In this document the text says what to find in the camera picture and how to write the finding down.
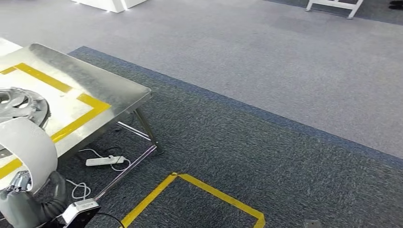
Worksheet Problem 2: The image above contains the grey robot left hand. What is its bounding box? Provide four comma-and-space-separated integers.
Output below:
0, 171, 68, 228

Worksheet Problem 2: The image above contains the white curved plastic part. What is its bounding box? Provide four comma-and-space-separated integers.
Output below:
0, 117, 59, 193

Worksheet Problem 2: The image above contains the yellow tape on workbench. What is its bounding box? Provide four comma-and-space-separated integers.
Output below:
0, 62, 112, 181

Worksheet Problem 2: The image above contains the stainless steel workbench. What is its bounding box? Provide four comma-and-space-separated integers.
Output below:
0, 43, 164, 202

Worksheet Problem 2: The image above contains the white power strip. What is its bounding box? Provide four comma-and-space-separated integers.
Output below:
86, 155, 126, 167

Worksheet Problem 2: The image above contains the grey plastic wheel hubcap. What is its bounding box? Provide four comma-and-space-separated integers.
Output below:
0, 87, 51, 129

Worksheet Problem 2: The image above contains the yellow floor tape outline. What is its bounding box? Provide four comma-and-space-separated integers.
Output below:
120, 172, 266, 228

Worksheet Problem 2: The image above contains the white cabinet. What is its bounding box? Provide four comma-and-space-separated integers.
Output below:
70, 0, 149, 13

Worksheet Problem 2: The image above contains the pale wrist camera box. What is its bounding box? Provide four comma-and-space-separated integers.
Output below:
61, 198, 101, 228

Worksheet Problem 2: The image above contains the long white thin cable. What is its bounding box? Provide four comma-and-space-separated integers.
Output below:
65, 179, 92, 201

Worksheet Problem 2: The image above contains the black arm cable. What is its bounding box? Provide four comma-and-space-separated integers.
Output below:
96, 212, 125, 228

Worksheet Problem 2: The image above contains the white power strip cable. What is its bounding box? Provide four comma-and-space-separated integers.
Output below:
78, 148, 132, 172

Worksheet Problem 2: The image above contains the white bench frame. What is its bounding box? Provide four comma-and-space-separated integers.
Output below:
305, 0, 365, 20

